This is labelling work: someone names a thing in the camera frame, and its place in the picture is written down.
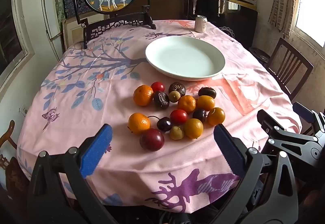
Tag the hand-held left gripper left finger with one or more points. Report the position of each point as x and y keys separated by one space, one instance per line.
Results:
x=97 y=150

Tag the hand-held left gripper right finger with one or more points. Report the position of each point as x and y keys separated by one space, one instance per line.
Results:
x=228 y=149

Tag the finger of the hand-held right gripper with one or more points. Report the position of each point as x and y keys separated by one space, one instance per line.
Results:
x=303 y=111
x=269 y=125

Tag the small smooth orange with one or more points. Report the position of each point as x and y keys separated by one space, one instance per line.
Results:
x=205 y=102
x=216 y=116
x=193 y=128

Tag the small dark plum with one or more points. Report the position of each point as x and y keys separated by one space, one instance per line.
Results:
x=199 y=114

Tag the mandarin orange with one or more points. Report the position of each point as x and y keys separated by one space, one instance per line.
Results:
x=139 y=123
x=186 y=103
x=143 y=95

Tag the brown longan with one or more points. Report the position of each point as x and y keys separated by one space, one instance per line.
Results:
x=176 y=132
x=174 y=97

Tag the red plum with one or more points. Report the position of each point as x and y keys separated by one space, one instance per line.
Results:
x=151 y=139

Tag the red cherry tomato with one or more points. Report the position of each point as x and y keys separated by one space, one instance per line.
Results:
x=157 y=86
x=178 y=116

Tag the dark cherry with stem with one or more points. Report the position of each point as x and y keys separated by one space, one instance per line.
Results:
x=164 y=124

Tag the white round plate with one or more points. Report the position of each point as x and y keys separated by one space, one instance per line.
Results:
x=185 y=57

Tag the pink printed tablecloth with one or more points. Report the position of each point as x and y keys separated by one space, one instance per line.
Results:
x=101 y=112

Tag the dark slatted wooden chair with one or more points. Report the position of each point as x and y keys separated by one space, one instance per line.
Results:
x=295 y=54

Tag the black round weight plates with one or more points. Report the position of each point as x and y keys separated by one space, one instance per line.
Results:
x=259 y=55

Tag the carved curved wooden chair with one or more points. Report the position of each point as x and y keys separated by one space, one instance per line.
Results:
x=5 y=139

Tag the black cabinet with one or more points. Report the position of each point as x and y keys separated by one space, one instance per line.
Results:
x=241 y=23

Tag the bright window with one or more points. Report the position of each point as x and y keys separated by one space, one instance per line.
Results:
x=312 y=5

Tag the pale drink can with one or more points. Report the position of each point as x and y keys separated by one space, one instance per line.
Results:
x=201 y=24

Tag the dark framed window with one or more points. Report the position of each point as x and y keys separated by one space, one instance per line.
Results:
x=10 y=36

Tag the white leaning board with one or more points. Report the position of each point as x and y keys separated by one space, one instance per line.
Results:
x=49 y=10

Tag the stack of patterned boxes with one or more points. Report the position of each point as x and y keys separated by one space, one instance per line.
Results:
x=68 y=3

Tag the green marbled slab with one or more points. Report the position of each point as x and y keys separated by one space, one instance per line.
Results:
x=59 y=0

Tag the white wall socket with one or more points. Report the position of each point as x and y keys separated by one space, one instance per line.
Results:
x=23 y=111

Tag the wooden frame panel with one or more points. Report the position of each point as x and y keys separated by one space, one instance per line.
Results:
x=73 y=33

